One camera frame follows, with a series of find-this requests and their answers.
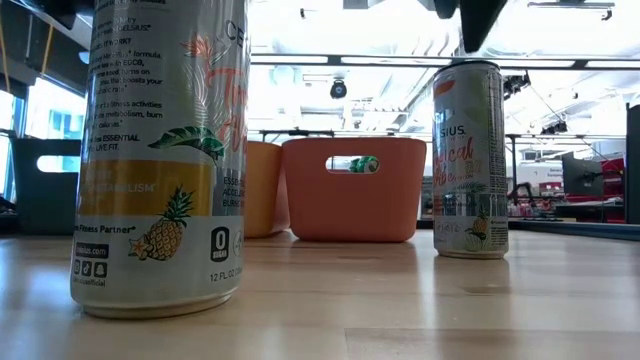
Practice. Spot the orange plastic bin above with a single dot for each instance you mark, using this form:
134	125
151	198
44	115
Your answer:
350	210

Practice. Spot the black overhead camera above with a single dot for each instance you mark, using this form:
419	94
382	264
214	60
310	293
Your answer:
338	90

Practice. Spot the distant black rig frame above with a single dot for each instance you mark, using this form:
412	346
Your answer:
300	133
514	165

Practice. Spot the black monitor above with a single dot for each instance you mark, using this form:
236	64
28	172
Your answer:
582	175

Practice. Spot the tall white Celsius can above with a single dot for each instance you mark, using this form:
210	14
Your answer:
470	165
150	150

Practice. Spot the teal plastic bin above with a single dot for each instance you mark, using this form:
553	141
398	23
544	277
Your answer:
45	205

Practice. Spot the green Sprite can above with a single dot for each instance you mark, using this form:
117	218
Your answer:
365	165

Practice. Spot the red cabinet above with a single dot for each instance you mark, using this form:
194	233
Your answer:
612	190

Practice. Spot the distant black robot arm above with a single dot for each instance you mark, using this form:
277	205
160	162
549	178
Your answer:
522	192

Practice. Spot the distant black fixture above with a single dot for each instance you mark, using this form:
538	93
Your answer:
517	85
554	128

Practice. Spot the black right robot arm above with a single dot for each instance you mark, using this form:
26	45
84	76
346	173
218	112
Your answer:
633	165

